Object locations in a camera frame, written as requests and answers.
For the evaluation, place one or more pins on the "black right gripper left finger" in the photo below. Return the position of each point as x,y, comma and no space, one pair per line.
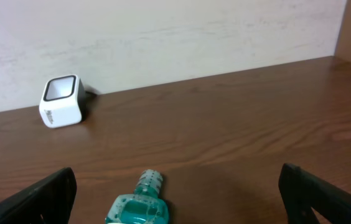
49,200

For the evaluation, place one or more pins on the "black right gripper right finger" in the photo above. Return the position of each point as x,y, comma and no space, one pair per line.
303,193

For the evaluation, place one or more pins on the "blue mouthwash bottle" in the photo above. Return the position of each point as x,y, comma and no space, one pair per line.
142,206

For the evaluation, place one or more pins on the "white barcode scanner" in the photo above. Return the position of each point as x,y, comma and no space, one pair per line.
63,102

